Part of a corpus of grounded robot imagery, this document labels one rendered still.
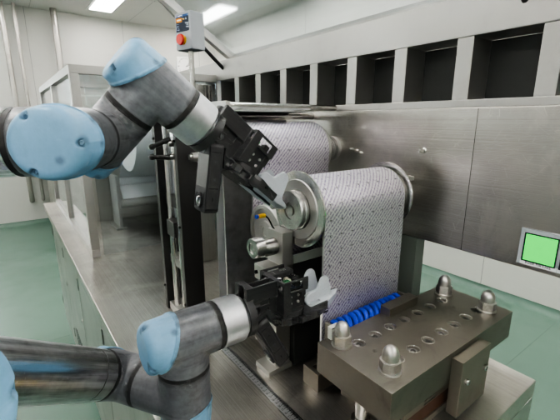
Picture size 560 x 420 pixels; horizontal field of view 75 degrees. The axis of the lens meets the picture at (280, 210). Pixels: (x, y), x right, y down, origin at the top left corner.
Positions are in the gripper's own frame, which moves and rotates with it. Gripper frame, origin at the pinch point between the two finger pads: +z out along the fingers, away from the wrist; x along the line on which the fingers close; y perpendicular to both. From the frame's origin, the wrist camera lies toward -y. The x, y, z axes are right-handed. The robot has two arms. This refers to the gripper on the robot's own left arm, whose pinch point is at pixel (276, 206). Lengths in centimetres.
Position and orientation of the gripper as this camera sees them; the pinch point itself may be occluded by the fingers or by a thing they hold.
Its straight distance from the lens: 69.2
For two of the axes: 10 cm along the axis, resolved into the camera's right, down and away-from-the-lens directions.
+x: -6.0, -1.9, 7.8
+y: 5.2, -8.3, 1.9
